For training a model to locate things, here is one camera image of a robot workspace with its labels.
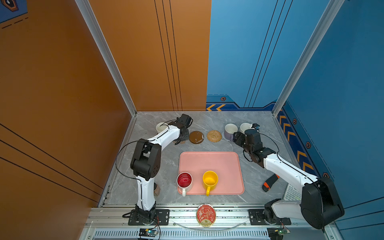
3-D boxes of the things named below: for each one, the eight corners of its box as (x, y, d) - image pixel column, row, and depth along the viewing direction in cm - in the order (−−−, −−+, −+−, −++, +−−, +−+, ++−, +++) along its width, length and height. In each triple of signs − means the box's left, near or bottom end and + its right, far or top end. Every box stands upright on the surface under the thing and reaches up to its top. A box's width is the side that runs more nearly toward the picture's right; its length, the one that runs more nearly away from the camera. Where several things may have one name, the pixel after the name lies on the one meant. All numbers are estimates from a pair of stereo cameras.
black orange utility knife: (266, 193, 83) (267, 191, 81) (259, 187, 85) (261, 185, 83) (278, 178, 88) (280, 177, 86) (272, 173, 90) (273, 171, 88)
